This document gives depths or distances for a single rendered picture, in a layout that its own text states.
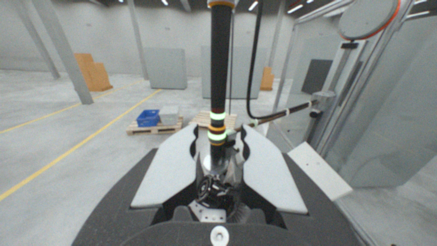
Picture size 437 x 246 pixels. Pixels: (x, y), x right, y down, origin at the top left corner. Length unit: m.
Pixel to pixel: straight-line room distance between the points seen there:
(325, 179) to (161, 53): 7.47
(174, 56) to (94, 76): 3.72
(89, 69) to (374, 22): 8.51
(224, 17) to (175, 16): 12.59
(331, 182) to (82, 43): 15.85
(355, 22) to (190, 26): 12.02
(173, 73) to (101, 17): 8.44
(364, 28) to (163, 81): 7.44
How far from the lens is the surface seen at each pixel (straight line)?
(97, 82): 8.50
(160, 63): 7.65
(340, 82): 0.87
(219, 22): 0.25
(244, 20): 12.87
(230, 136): 0.33
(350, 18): 0.89
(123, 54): 14.17
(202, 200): 0.58
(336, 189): 0.63
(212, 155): 0.34
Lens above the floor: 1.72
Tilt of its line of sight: 27 degrees down
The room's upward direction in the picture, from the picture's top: 2 degrees clockwise
